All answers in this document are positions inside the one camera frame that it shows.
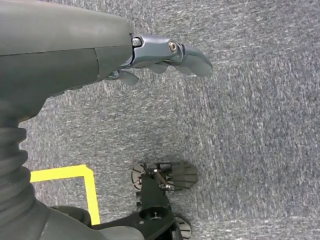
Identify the black robot leg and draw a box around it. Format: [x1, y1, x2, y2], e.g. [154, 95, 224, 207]
[51, 174, 176, 240]

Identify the black robot foot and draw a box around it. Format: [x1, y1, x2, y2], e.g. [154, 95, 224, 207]
[131, 161, 199, 240]

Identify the yellow floor tape square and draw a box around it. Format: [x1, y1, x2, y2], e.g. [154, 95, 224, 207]
[29, 164, 101, 226]

